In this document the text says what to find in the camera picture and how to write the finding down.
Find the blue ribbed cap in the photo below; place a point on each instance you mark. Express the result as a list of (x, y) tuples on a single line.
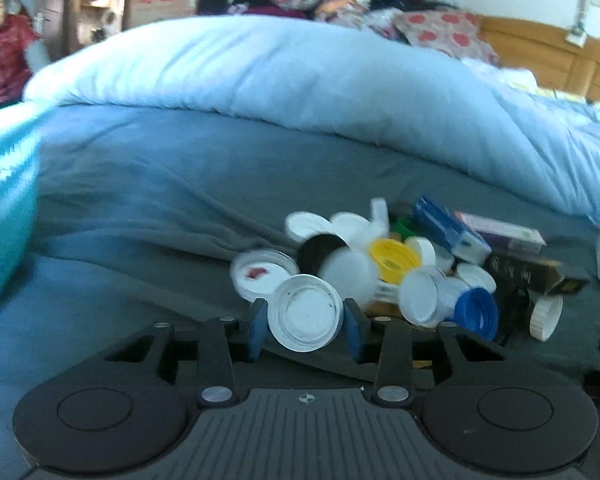
[(477, 311)]

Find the red patterned pillow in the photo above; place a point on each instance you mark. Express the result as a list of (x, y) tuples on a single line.
[(452, 32)]

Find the blue plastic basket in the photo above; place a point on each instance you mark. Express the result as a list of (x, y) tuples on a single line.
[(20, 139)]

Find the yellow bottle cap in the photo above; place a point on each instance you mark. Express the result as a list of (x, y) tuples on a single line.
[(393, 259)]

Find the purple orange box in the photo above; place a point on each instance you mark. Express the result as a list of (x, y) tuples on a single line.
[(503, 235)]

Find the blue white medicine box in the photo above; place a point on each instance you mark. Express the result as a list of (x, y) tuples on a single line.
[(449, 232)]

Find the light blue folded duvet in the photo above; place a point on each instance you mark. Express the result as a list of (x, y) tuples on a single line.
[(495, 124)]

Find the wooden headboard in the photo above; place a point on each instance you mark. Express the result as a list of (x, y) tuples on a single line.
[(544, 49)]

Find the dark blue bed sheet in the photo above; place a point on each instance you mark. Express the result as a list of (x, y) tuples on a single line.
[(141, 211)]

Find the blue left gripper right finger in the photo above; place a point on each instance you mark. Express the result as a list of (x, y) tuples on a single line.
[(357, 330)]

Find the black gold box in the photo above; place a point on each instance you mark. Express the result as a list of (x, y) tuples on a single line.
[(548, 277)]

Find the woman in red jacket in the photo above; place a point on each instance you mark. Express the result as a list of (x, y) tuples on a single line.
[(22, 54)]

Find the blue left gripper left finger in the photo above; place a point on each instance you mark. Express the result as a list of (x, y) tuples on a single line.
[(257, 327)]

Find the clear white lid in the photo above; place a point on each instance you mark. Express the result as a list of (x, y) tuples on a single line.
[(305, 313)]

